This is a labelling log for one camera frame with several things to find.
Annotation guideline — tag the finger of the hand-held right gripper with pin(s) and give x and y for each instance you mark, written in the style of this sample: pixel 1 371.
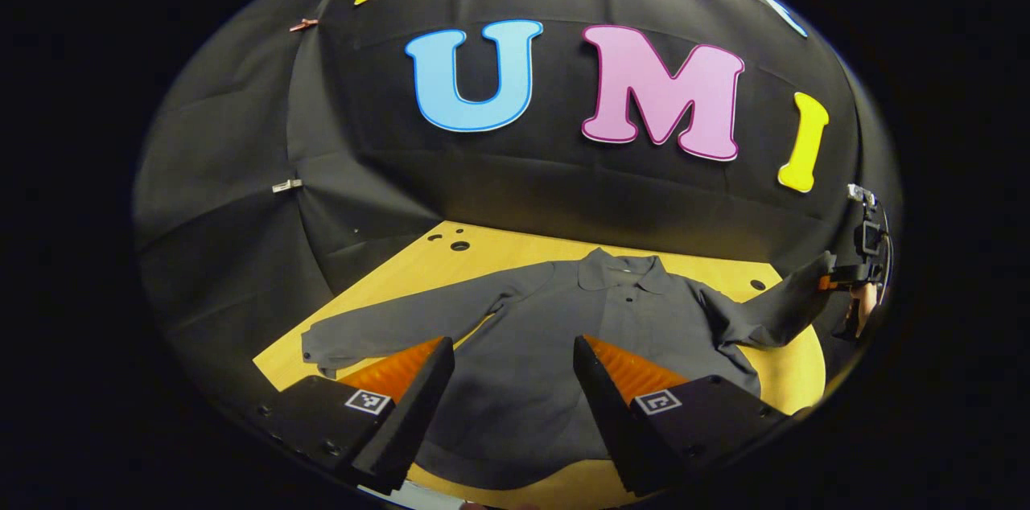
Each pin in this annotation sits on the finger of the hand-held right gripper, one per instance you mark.
pixel 849 275

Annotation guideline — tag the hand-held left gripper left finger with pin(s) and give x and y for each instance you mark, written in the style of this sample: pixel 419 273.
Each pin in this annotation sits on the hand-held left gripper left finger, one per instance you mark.
pixel 422 393

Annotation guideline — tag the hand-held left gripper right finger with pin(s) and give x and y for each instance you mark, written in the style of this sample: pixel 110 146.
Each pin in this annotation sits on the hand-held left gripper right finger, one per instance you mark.
pixel 599 401

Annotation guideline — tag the grey long-sleeved shirt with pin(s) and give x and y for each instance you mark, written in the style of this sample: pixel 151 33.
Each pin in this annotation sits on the grey long-sleeved shirt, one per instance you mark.
pixel 531 333

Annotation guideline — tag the black backdrop cloth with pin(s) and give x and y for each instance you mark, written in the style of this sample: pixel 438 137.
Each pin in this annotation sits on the black backdrop cloth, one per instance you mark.
pixel 515 172

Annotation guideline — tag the silver metal clip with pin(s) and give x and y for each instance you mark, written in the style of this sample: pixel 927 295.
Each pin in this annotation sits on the silver metal clip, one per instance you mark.
pixel 286 186

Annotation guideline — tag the copper metal clip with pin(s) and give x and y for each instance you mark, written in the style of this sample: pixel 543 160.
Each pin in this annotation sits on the copper metal clip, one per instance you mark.
pixel 303 25

